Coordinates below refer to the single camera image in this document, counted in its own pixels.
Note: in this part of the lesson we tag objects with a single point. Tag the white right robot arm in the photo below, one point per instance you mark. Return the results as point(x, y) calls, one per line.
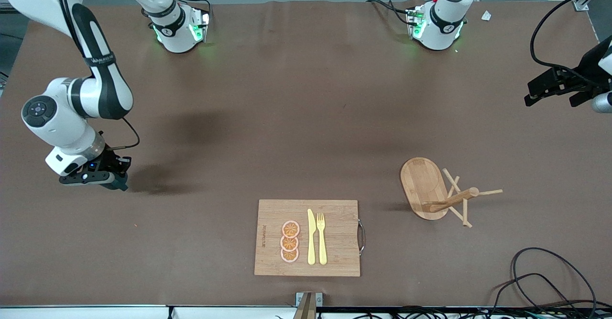
point(62, 118)

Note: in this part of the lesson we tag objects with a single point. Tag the yellow plastic knife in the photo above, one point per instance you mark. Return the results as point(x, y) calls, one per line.
point(311, 242)

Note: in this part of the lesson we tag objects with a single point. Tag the brown table cover sheet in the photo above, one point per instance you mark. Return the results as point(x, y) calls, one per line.
point(239, 166)

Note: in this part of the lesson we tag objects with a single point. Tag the wooden mug tree stand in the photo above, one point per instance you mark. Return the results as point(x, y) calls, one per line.
point(420, 187)

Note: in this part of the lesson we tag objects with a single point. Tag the bamboo cutting board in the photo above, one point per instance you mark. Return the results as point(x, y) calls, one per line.
point(334, 242)

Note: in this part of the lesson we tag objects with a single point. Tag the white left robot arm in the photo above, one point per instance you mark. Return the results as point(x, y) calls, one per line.
point(440, 27)

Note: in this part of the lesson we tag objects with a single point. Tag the dried orange slice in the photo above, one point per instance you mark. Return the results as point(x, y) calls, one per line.
point(289, 244)
point(289, 256)
point(290, 228)

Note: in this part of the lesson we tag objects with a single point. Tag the yellow plastic fork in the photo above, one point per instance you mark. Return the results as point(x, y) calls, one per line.
point(322, 247)

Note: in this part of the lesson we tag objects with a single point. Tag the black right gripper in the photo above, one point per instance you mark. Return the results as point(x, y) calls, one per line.
point(113, 162)

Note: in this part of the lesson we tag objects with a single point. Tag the white paper scrap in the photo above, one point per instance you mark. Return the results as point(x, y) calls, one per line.
point(486, 16)

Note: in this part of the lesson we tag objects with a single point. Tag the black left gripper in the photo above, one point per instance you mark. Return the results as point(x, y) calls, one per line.
point(589, 67)

